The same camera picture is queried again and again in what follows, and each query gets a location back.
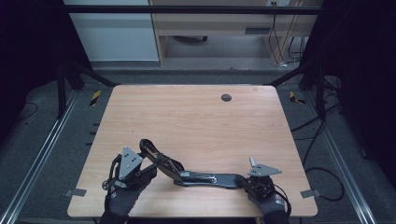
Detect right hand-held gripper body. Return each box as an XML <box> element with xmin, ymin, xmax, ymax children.
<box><xmin>245</xmin><ymin>163</ymin><xmax>283</xmax><ymax>201</ymax></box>

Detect left hand-held gripper cable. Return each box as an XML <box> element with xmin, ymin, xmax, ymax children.
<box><xmin>102</xmin><ymin>154</ymin><xmax>123</xmax><ymax>191</ymax></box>

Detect cables under wooden desk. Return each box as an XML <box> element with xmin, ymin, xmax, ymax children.
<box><xmin>268</xmin><ymin>1</ymin><xmax>308</xmax><ymax>68</ymax></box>

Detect person's left hand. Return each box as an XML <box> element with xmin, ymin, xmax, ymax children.
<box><xmin>104</xmin><ymin>179</ymin><xmax>148</xmax><ymax>217</ymax></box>

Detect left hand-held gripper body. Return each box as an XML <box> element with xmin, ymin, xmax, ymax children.
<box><xmin>106</xmin><ymin>146</ymin><xmax>157</xmax><ymax>191</ymax></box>

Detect black horizontal frame bar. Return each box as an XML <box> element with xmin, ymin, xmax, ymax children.
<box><xmin>63</xmin><ymin>4</ymin><xmax>323</xmax><ymax>15</ymax></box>

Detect aluminium floor rail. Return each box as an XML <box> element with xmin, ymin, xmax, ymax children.
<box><xmin>0</xmin><ymin>89</ymin><xmax>81</xmax><ymax>224</ymax></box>
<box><xmin>303</xmin><ymin>91</ymin><xmax>378</xmax><ymax>224</ymax></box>

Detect person's right hand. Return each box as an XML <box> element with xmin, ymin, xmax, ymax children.
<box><xmin>247</xmin><ymin>186</ymin><xmax>291</xmax><ymax>217</ymax></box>

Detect hand-held gripper cable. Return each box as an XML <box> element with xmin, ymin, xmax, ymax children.
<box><xmin>102</xmin><ymin>154</ymin><xmax>123</xmax><ymax>191</ymax></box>
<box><xmin>274</xmin><ymin>184</ymin><xmax>292</xmax><ymax>217</ymax></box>

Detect yellow and black tape strip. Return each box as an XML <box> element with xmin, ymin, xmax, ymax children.
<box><xmin>89</xmin><ymin>90</ymin><xmax>103</xmax><ymax>107</ymax></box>
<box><xmin>289</xmin><ymin>91</ymin><xmax>307</xmax><ymax>105</ymax></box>

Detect grey tape piece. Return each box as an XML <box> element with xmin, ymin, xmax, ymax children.
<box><xmin>64</xmin><ymin>188</ymin><xmax>88</xmax><ymax>198</ymax></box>
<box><xmin>300</xmin><ymin>189</ymin><xmax>322</xmax><ymax>199</ymax></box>

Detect black floor cables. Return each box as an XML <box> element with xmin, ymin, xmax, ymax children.
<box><xmin>290</xmin><ymin>77</ymin><xmax>343</xmax><ymax>159</ymax></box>

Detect black curtain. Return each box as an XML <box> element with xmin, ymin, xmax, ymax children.
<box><xmin>0</xmin><ymin>0</ymin><xmax>93</xmax><ymax>149</ymax></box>
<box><xmin>301</xmin><ymin>0</ymin><xmax>396</xmax><ymax>183</ymax></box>

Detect right hand-held gripper cable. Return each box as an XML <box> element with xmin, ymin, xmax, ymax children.
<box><xmin>274</xmin><ymin>184</ymin><xmax>292</xmax><ymax>217</ymax></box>

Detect white cabinet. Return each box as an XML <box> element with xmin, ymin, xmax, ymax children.
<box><xmin>63</xmin><ymin>0</ymin><xmax>160</xmax><ymax>63</ymax></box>

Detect black metal stand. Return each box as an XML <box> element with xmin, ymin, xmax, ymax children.
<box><xmin>263</xmin><ymin>63</ymin><xmax>327</xmax><ymax>119</ymax></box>
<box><xmin>56</xmin><ymin>60</ymin><xmax>121</xmax><ymax>119</ymax></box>

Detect black looped floor cable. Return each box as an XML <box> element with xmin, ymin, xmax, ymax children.
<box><xmin>304</xmin><ymin>167</ymin><xmax>346</xmax><ymax>203</ymax></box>

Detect light wooden desk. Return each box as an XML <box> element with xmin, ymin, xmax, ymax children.
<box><xmin>148</xmin><ymin>0</ymin><xmax>325</xmax><ymax>67</ymax></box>

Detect thin black floor cable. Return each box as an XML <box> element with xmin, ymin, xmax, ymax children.
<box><xmin>21</xmin><ymin>101</ymin><xmax>39</xmax><ymax>121</ymax></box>

